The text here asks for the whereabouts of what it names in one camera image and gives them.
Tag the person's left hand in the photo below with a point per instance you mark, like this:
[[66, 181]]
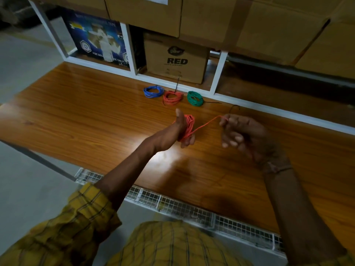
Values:
[[169, 137]]

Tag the person's right hand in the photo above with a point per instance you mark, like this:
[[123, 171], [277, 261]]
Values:
[[255, 138]]

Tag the person's right fingers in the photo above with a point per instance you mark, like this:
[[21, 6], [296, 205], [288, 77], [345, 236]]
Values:
[[233, 137]]

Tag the person's left thumb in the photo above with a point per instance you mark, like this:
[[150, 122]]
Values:
[[180, 120]]

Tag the person's right forearm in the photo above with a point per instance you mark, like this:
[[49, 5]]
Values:
[[296, 216]]

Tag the person's left forearm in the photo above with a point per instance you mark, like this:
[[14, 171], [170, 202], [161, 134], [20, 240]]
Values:
[[124, 175]]

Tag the thread wrist band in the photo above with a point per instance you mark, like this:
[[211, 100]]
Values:
[[276, 166]]

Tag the printed brown cardboard box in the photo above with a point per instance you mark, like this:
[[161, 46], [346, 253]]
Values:
[[176, 59]]

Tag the cardboard box with white label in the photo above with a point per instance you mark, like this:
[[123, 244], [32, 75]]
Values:
[[147, 13]]

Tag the large taped cardboard box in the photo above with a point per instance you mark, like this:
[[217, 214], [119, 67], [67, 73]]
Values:
[[249, 24]]

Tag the blue printed box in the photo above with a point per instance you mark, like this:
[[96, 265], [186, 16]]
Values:
[[97, 38]]

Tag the plain brown cardboard box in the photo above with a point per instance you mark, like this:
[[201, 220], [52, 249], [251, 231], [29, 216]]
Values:
[[328, 49], [80, 4]]

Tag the yellow plaid shirt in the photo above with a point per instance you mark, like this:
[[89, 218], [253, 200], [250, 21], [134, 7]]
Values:
[[69, 232]]

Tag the white shelf frame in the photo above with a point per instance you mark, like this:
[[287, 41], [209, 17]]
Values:
[[130, 52]]

